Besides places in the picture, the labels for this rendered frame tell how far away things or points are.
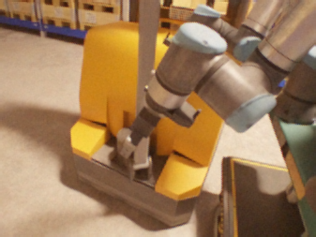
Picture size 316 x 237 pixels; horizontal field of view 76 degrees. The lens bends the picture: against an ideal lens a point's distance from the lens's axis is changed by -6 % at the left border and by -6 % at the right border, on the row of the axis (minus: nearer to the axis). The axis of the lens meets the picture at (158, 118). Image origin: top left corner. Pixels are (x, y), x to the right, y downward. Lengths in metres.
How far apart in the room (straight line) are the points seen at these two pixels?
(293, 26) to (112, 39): 0.88
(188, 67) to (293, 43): 0.20
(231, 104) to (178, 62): 0.12
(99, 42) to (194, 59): 0.86
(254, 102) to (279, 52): 0.14
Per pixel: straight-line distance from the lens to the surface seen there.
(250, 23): 0.77
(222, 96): 0.37
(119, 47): 1.12
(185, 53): 0.38
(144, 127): 0.49
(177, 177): 1.07
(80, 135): 1.30
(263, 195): 1.19
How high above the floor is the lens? 1.15
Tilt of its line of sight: 34 degrees down
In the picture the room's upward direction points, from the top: 6 degrees clockwise
